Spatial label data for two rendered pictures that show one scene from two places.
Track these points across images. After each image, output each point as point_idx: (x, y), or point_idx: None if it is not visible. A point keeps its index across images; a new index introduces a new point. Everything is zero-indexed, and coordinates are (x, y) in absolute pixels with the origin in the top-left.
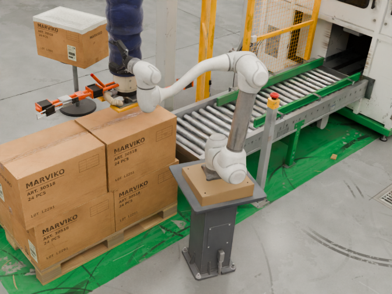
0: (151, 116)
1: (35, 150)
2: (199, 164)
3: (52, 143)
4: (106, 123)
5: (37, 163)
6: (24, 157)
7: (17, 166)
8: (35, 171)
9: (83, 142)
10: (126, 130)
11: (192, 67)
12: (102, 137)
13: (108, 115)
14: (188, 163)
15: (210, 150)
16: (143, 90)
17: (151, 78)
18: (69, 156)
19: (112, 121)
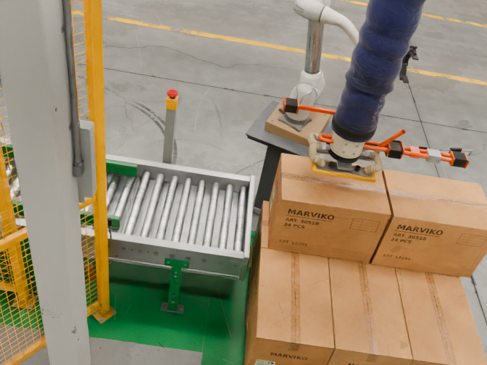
0: (306, 168)
1: (452, 201)
2: (298, 134)
3: (433, 200)
4: (361, 187)
5: (456, 187)
6: (466, 200)
7: (475, 195)
8: (461, 181)
9: (401, 182)
10: None
11: (353, 28)
12: (378, 176)
13: (351, 196)
14: (296, 151)
15: (314, 95)
16: None
17: None
18: (423, 177)
19: (351, 187)
